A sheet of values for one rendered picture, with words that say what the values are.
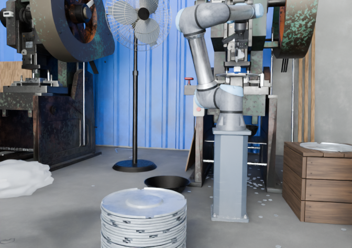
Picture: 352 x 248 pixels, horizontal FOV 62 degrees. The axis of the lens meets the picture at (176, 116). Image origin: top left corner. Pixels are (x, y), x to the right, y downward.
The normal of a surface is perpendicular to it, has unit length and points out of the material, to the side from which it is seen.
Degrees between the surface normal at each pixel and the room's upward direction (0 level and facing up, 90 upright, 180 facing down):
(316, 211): 90
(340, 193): 90
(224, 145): 90
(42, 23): 116
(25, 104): 90
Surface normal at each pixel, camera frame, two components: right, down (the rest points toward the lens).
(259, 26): -0.22, 0.05
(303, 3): -0.21, 0.38
